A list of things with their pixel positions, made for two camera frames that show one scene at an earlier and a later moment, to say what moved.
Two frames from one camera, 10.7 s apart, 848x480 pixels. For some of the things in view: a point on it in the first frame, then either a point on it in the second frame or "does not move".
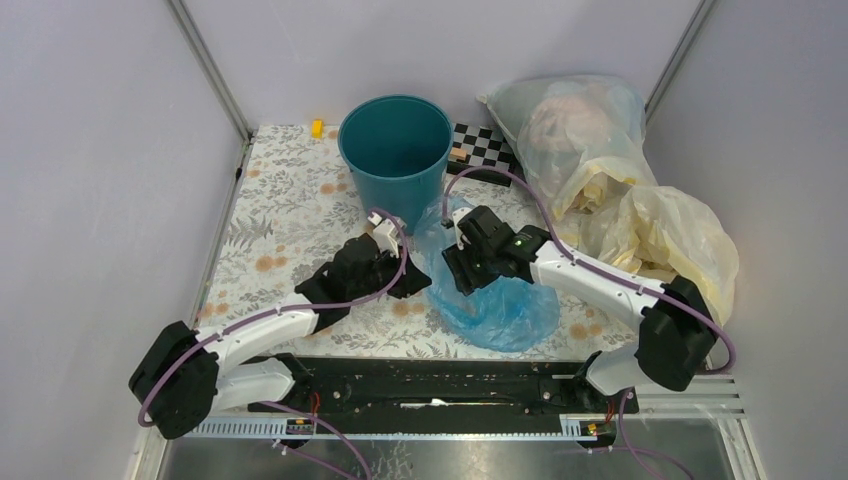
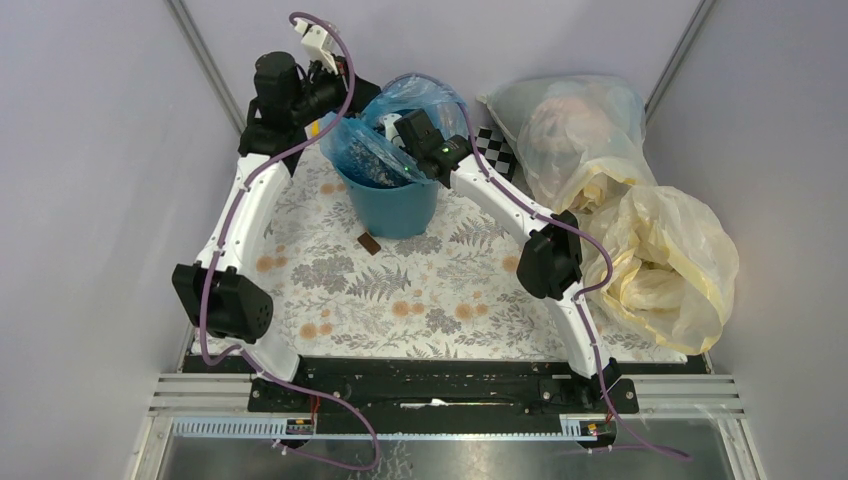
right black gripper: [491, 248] → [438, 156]
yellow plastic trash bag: [663, 232] does not move
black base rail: [445, 385] does not move
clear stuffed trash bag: [582, 136] does not move
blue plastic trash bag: [500, 314] → [358, 147]
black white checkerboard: [483, 146] does not move
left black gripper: [409, 282] → [340, 81]
